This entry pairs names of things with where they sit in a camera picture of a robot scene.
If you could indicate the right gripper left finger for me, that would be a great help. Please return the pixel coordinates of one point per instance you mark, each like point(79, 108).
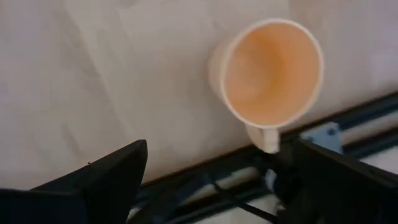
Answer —
point(109, 186)

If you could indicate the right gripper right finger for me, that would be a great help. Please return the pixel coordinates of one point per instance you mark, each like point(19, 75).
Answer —
point(348, 193)

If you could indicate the silver corner bracket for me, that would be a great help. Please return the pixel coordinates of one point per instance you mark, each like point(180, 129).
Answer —
point(323, 137)

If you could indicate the black table frame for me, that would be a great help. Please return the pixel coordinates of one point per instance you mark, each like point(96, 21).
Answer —
point(373, 109)

